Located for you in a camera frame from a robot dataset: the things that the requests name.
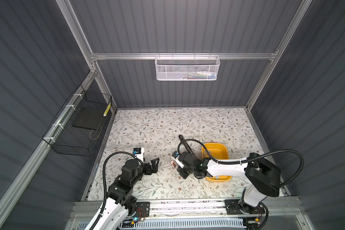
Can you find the yellow plastic tray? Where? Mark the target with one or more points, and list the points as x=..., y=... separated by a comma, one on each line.
x=220, y=152

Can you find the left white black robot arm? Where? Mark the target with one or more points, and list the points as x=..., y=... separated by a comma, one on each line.
x=118, y=201

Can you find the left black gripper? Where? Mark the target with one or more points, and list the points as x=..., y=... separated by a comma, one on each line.
x=148, y=171

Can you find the items in white basket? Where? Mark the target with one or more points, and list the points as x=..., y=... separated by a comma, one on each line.
x=201, y=75

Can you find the yellow marker in basket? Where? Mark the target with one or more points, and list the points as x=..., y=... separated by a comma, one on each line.
x=107, y=110

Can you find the black stapler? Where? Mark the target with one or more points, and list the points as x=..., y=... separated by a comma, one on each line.
x=186, y=145

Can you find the white wire mesh basket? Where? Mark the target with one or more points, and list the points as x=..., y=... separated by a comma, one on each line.
x=169, y=67

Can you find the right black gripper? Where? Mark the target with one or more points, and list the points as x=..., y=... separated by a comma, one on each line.
x=181, y=173

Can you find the pink small stapler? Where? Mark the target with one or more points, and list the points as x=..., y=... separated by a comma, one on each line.
x=174, y=164

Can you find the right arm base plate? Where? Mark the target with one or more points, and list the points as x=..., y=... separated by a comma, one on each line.
x=236, y=207

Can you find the black pad in basket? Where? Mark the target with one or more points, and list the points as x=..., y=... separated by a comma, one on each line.
x=89, y=118

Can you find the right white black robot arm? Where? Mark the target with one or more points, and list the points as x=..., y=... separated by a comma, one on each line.
x=263, y=175

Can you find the aluminium mounting rail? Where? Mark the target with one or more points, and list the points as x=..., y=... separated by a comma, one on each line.
x=189, y=208

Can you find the black wire basket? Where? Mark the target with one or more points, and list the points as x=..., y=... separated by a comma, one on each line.
x=63, y=138

